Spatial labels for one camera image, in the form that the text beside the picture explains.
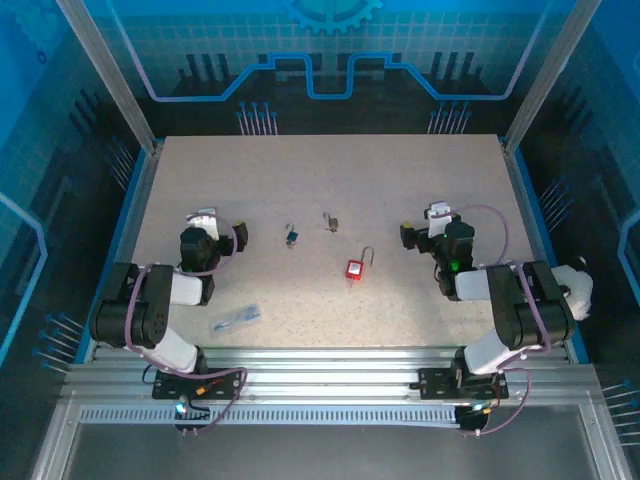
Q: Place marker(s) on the clear plastic bag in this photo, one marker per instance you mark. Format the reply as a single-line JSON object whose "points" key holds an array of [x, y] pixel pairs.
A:
{"points": [[235, 317]]}

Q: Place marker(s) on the red safety padlock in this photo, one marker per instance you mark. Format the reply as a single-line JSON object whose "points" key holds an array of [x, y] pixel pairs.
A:
{"points": [[354, 270]]}

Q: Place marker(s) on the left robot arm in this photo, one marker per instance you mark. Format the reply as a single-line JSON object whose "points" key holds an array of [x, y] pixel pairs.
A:
{"points": [[150, 310]]}

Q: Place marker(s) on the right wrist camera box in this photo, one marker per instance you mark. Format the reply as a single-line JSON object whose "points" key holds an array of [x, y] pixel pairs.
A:
{"points": [[439, 210]]}

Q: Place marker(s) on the black controller board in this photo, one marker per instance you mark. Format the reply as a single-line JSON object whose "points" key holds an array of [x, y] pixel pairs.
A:
{"points": [[192, 427], [472, 425]]}

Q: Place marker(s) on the white plush toy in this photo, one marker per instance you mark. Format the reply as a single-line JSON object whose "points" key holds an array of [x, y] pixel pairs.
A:
{"points": [[580, 295]]}

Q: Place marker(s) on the blue padlock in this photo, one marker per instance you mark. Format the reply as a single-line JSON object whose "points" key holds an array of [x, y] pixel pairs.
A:
{"points": [[293, 237]]}

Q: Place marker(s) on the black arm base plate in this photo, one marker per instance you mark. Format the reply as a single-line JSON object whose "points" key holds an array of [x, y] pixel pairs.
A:
{"points": [[165, 387], [435, 382]]}

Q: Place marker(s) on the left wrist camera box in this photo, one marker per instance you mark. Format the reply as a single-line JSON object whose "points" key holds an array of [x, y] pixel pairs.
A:
{"points": [[205, 222]]}

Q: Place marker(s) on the aluminium side rail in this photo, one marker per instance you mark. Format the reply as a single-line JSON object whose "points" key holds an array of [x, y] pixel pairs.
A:
{"points": [[135, 225], [521, 200]]}

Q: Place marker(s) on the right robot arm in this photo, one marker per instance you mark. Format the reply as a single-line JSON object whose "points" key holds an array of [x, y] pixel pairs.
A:
{"points": [[525, 310]]}

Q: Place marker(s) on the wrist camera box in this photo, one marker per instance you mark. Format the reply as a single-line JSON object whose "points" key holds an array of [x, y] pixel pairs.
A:
{"points": [[205, 222], [439, 210]]}

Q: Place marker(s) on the blue table edge strip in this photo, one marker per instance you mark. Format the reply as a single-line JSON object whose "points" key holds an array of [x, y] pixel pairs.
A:
{"points": [[534, 200], [119, 225]]}

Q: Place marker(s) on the brass padlock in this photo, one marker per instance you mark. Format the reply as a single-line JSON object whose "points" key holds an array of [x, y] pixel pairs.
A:
{"points": [[332, 222]]}

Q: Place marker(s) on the aluminium frame post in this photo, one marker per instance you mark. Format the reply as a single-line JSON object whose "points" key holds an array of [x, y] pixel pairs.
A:
{"points": [[115, 75], [547, 75]]}

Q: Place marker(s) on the wide aluminium base rail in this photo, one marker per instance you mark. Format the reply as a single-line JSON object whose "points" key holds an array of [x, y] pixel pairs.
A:
{"points": [[325, 375]]}

